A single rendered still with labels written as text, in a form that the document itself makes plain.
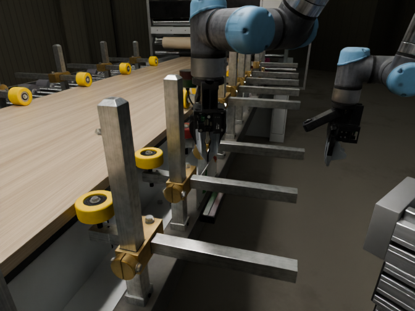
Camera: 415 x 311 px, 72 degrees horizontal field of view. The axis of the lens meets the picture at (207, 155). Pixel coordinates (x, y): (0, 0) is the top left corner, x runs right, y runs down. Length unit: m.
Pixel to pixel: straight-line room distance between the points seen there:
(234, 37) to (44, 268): 0.61
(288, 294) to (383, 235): 1.17
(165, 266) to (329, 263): 1.27
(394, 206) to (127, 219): 0.43
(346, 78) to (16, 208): 0.86
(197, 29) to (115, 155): 0.30
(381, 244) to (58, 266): 0.66
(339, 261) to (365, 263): 0.14
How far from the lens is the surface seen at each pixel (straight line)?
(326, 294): 1.71
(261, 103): 1.20
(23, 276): 0.71
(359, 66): 0.91
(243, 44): 0.52
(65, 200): 0.69
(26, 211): 0.69
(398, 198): 0.54
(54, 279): 0.79
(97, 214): 0.62
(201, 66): 0.62
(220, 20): 0.56
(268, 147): 0.99
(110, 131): 0.47
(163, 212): 1.07
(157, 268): 0.76
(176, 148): 0.72
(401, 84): 0.79
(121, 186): 0.51
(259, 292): 1.64
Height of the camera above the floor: 1.24
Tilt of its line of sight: 25 degrees down
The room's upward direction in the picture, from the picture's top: straight up
